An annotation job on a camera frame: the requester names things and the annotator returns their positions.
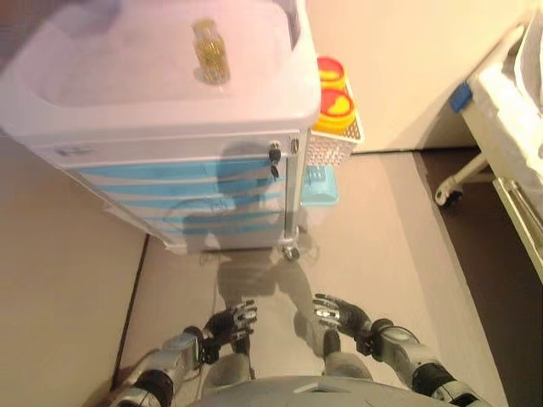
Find blue bed corner bumper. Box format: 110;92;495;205
449;82;473;114

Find white hospital bed frame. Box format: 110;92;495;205
449;12;543;272

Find white medical cart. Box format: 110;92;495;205
0;0;322;262

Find robot leg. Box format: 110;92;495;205
202;338;256;387
311;324;377;382

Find white perforated basket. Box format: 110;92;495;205
305;78;366;170

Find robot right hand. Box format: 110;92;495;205
312;293;374;340

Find light blue side bin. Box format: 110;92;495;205
300;164;341;209

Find robot right leg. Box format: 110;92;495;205
311;324;377;382

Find yellow container red lid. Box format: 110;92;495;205
312;87;356;131
316;56;348;92

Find clear bottle yellow pills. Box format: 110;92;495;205
191;17;232;84

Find aluminium cart post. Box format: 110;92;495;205
284;126;310;238

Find robot left leg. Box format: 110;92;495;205
202;338;256;387

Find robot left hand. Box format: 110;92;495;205
203;298;259;347

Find grey cart label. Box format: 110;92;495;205
54;145;95;157

